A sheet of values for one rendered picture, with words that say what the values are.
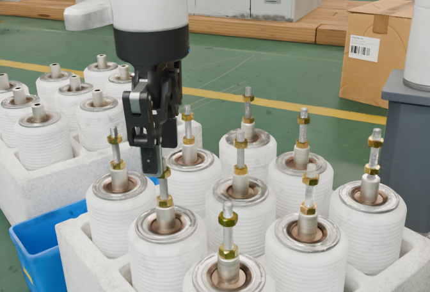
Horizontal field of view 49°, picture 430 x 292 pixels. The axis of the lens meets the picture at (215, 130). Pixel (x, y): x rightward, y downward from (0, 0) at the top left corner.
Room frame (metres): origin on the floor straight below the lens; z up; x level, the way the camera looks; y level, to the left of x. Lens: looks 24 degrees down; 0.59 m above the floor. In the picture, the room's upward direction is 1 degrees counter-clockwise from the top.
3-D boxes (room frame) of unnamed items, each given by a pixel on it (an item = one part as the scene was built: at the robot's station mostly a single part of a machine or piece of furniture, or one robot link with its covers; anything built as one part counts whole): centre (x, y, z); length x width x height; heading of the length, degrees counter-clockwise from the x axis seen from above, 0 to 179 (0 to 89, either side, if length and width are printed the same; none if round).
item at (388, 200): (0.53, -0.20, 0.25); 0.08 x 0.08 x 0.01
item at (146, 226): (0.48, 0.06, 0.25); 0.08 x 0.08 x 0.01
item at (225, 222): (0.38, -0.01, 0.32); 0.02 x 0.02 x 0.01; 8
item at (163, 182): (0.48, 0.06, 0.30); 0.01 x 0.01 x 0.08
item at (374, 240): (0.53, -0.20, 0.16); 0.10 x 0.10 x 0.18
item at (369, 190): (0.53, -0.20, 0.26); 0.02 x 0.02 x 0.03
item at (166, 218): (0.48, 0.06, 0.26); 0.02 x 0.02 x 0.03
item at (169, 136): (0.51, 0.06, 0.36); 0.02 x 0.01 x 0.04; 80
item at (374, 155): (0.53, -0.20, 0.31); 0.01 x 0.01 x 0.08
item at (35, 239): (0.71, 0.20, 0.06); 0.30 x 0.11 x 0.12; 128
